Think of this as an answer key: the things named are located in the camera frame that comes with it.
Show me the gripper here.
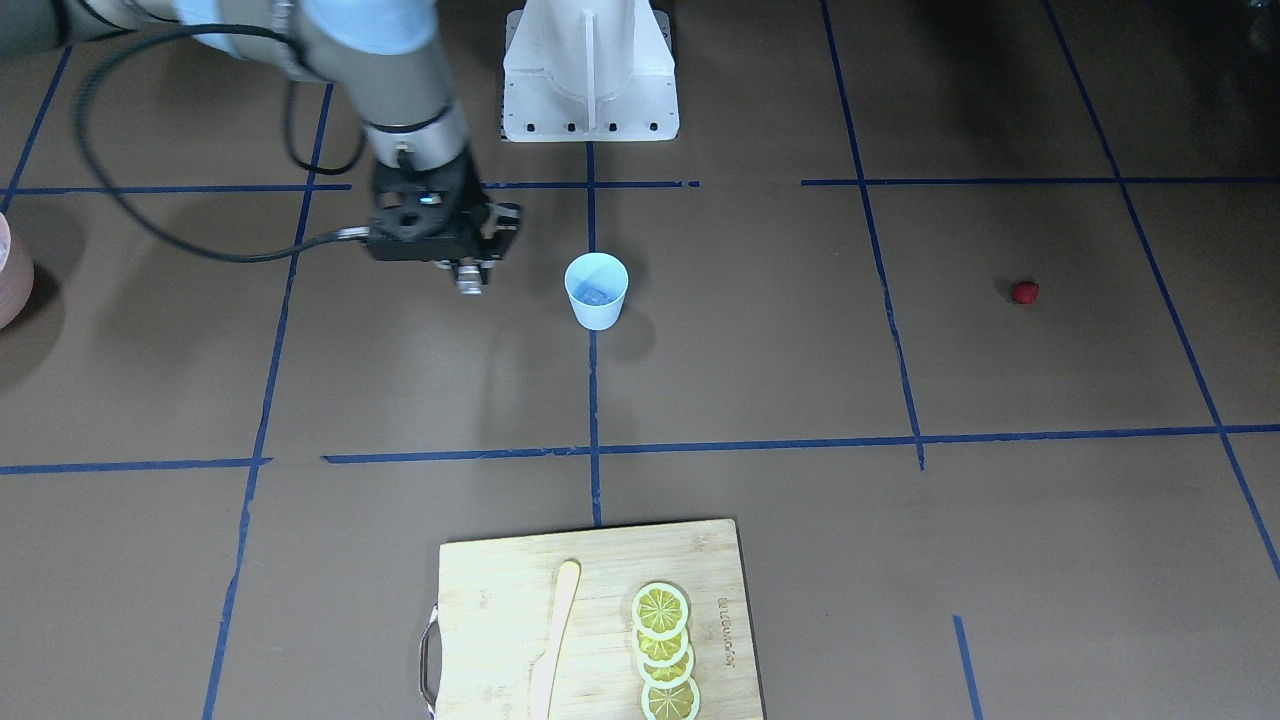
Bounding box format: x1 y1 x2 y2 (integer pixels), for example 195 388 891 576
440 258 500 296

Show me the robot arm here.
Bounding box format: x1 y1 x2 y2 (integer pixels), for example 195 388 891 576
1 1 521 296

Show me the light blue cup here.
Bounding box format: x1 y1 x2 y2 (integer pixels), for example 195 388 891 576
563 252 630 331

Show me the pink bowl with ice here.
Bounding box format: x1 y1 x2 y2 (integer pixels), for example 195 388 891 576
1 214 35 329

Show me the white pillar with base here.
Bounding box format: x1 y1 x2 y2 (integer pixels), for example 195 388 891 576
500 1 680 143

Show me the wooden cutting board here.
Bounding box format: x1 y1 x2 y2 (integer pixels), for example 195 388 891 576
419 519 765 719

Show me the lemon slice one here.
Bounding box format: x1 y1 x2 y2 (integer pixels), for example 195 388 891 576
631 582 690 641

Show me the yellow plastic knife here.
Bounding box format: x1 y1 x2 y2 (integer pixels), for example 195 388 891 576
527 559 581 719

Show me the lemon slice two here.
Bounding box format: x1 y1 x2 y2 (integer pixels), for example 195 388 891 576
634 628 690 667

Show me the lemon slice three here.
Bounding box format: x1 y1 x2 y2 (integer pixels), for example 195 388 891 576
636 646 696 689

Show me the lemon slice four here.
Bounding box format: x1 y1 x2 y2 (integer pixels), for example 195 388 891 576
640 678 701 720

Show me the red strawberry on table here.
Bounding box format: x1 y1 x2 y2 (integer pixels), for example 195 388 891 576
1010 281 1041 305

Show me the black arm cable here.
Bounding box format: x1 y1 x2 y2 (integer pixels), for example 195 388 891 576
76 20 376 265

